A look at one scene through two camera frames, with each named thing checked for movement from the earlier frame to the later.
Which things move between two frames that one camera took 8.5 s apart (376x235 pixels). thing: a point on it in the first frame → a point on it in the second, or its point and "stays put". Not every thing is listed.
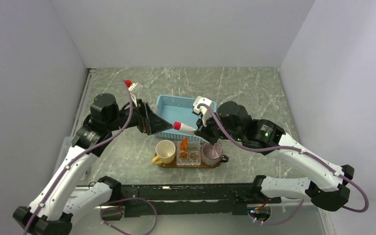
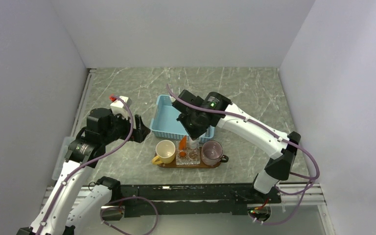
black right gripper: (204, 131) → (194, 134)
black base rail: (143, 200) stays put
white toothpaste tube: (179, 126) → (193, 144)
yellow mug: (165, 151) stays put
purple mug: (212, 154) stays put
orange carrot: (184, 147) stays put
